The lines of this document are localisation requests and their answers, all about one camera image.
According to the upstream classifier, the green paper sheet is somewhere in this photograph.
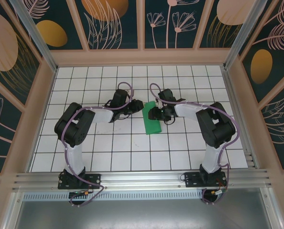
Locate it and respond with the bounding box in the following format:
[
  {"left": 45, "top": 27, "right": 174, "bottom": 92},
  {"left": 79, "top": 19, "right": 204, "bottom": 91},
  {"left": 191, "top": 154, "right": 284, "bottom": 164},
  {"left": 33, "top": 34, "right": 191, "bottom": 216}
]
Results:
[{"left": 142, "top": 101, "right": 162, "bottom": 135}]

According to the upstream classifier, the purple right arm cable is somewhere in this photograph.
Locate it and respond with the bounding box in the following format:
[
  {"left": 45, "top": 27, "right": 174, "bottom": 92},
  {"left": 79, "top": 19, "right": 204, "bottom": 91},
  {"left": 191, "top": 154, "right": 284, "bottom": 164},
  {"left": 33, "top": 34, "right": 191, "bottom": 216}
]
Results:
[{"left": 149, "top": 83, "right": 239, "bottom": 206}]

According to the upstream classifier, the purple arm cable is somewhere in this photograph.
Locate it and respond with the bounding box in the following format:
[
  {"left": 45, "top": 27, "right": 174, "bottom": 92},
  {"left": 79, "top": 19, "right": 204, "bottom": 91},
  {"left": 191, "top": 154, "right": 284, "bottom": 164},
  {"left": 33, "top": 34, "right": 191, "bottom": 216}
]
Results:
[
  {"left": 61, "top": 82, "right": 136, "bottom": 208},
  {"left": 149, "top": 83, "right": 239, "bottom": 206}
]

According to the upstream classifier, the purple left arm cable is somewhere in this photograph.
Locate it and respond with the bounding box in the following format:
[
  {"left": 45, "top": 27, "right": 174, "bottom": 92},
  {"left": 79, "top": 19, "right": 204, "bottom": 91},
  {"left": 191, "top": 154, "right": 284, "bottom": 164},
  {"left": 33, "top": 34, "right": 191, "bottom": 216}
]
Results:
[{"left": 61, "top": 82, "right": 136, "bottom": 208}]

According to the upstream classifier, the aluminium side rail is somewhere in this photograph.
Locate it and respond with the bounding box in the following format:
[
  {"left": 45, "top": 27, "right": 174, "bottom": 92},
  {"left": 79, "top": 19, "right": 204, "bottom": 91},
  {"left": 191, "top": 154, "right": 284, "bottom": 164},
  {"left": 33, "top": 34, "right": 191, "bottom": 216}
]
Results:
[{"left": 221, "top": 66, "right": 261, "bottom": 169}]

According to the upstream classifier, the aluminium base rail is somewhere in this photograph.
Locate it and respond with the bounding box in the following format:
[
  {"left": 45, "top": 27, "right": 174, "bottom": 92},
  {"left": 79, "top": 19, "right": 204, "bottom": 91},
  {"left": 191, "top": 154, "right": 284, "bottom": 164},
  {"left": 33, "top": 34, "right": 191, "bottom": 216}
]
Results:
[{"left": 12, "top": 168, "right": 274, "bottom": 192}]

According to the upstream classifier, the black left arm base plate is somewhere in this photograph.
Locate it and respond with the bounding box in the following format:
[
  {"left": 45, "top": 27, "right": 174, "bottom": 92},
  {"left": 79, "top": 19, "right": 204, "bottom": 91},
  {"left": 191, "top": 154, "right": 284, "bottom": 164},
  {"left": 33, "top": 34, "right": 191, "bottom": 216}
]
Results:
[{"left": 58, "top": 172, "right": 102, "bottom": 191}]

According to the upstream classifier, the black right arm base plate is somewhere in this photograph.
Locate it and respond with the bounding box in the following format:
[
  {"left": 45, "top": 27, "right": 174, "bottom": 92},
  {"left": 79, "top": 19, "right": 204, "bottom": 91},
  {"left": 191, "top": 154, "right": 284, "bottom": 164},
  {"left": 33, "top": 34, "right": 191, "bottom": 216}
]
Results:
[{"left": 184, "top": 171, "right": 227, "bottom": 188}]

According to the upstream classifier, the slotted grey cable duct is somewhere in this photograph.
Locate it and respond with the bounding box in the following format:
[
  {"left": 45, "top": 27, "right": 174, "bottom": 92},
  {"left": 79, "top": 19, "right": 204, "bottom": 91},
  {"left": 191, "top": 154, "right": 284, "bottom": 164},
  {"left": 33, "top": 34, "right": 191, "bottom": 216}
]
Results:
[{"left": 22, "top": 192, "right": 204, "bottom": 201}]

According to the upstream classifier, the aluminium frame post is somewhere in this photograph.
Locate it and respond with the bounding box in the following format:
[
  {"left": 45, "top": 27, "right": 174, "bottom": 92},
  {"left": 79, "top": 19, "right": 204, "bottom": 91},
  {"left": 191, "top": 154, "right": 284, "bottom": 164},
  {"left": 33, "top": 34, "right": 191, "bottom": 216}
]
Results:
[
  {"left": 9, "top": 0, "right": 59, "bottom": 73},
  {"left": 223, "top": 0, "right": 280, "bottom": 70}
]

